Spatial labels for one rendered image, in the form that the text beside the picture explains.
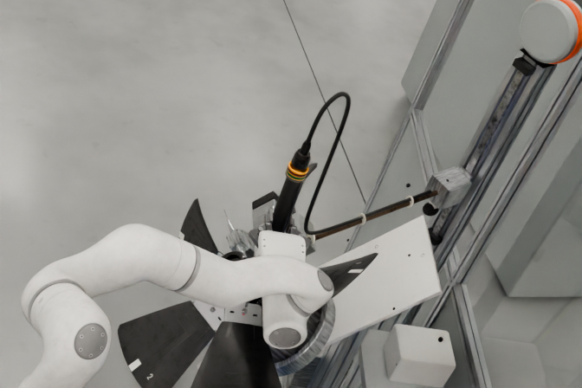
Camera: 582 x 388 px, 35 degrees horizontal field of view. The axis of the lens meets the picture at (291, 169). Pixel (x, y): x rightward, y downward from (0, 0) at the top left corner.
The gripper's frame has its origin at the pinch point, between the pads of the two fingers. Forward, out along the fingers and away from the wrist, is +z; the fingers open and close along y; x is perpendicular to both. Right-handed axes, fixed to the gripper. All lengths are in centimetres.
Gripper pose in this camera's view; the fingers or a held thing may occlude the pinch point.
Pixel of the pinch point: (279, 221)
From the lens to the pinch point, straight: 198.7
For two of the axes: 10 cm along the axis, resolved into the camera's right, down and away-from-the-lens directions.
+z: -0.5, -6.6, 7.5
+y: 9.6, 1.7, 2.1
